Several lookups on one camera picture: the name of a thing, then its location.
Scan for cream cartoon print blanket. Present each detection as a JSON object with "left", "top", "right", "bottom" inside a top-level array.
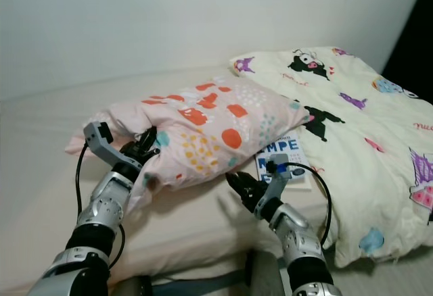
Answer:
[{"left": 230, "top": 46, "right": 433, "bottom": 268}]

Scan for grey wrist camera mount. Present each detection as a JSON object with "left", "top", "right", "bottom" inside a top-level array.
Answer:
[
  {"left": 260, "top": 154, "right": 293, "bottom": 219},
  {"left": 83, "top": 122, "right": 143, "bottom": 172}
]

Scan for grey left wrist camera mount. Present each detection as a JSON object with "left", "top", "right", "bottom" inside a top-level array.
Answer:
[{"left": 83, "top": 122, "right": 143, "bottom": 172}]

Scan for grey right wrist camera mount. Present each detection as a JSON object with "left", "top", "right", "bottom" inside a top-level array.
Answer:
[{"left": 260, "top": 154, "right": 293, "bottom": 219}]

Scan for white book with blue lettering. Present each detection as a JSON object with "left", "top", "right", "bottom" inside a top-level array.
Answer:
[{"left": 254, "top": 134, "right": 312, "bottom": 190}]

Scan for grey robot right leg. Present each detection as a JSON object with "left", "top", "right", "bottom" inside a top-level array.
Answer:
[{"left": 246, "top": 249, "right": 285, "bottom": 296}]

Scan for pink pillow with orange patches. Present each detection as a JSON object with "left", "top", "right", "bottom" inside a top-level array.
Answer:
[{"left": 66, "top": 76, "right": 312, "bottom": 199}]

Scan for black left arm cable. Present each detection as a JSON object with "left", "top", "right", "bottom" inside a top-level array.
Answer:
[{"left": 74, "top": 141, "right": 126, "bottom": 270}]

